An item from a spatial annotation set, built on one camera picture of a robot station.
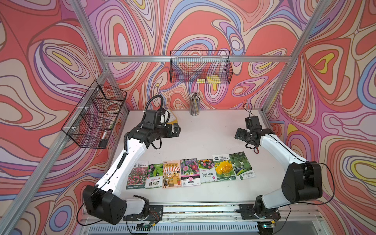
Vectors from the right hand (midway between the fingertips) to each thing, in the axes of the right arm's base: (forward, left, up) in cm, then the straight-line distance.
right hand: (245, 140), depth 89 cm
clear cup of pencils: (+32, +29, +3) cm, 44 cm away
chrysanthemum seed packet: (-15, +35, -11) cm, 39 cm away
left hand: (-2, +41, +15) cm, 44 cm away
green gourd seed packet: (-13, +2, -10) cm, 17 cm away
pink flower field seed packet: (-16, +67, -10) cm, 69 cm away
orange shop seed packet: (-16, +46, -10) cm, 50 cm away
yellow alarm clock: (+27, +46, -8) cm, 54 cm away
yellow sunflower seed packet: (-13, +13, -10) cm, 21 cm away
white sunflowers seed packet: (-14, +24, -11) cm, 30 cm away
